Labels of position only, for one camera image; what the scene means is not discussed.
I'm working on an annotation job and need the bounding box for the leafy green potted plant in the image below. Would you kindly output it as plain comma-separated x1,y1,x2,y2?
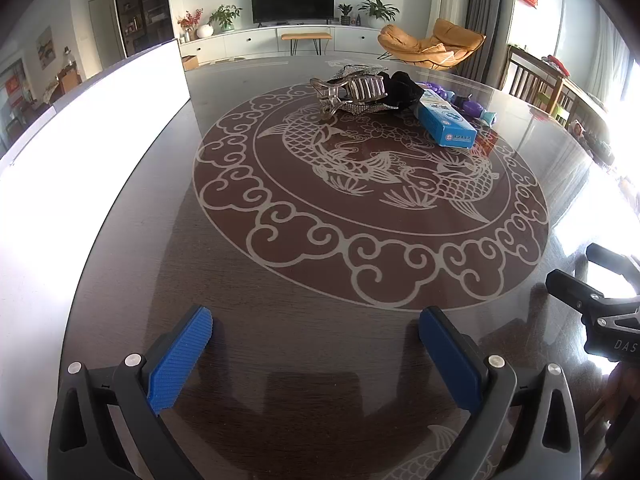
208,4,244,32

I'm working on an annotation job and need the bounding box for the blue toothpaste box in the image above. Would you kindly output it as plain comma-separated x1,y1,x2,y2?
415,93,479,149

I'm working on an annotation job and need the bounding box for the red flower bouquet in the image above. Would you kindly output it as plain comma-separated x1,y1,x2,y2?
177,8,205,42

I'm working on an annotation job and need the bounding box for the dark wooden chair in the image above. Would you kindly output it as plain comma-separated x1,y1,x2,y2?
502,44,572,112

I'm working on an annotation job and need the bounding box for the white television cabinet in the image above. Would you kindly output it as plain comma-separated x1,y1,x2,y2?
178,25,397,62

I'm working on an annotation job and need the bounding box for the purple and teal toy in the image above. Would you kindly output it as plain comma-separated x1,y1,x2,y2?
450,94,499,127

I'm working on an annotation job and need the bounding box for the dark display cabinet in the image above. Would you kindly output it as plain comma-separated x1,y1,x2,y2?
112,0,174,59

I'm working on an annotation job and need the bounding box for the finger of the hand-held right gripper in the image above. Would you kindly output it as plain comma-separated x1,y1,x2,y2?
585,241,640,292
545,269,640,331

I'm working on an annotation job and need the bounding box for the black flat television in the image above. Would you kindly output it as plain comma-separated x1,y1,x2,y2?
250,0,336,27

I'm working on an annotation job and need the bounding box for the wooden bench with metal legs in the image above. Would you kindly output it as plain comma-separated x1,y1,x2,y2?
280,32,333,55

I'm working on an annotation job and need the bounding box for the black cloth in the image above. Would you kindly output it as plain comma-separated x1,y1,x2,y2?
377,71,427,112

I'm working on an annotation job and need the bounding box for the dark patterned desktop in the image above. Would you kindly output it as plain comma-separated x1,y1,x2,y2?
47,52,640,480

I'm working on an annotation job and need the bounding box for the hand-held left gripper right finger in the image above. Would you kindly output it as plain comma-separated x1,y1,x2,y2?
419,305,584,480

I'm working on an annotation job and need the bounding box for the purple beaded item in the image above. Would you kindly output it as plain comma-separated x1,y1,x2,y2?
417,80,454,104

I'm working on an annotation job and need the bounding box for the wall painting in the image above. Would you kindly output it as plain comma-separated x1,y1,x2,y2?
35,25,55,66

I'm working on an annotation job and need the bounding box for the grey curtain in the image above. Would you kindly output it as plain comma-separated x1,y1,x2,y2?
467,0,519,87

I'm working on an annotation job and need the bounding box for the silver hair claw clip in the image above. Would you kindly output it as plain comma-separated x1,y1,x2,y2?
309,72,389,122

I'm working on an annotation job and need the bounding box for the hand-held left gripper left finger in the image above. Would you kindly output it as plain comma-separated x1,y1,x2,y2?
47,305,216,480

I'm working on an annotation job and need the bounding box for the orange lounge chair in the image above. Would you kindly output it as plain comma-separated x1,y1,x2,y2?
377,18,487,69

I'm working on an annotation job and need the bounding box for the large potted plant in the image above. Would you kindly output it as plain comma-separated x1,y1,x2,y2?
357,0,401,24

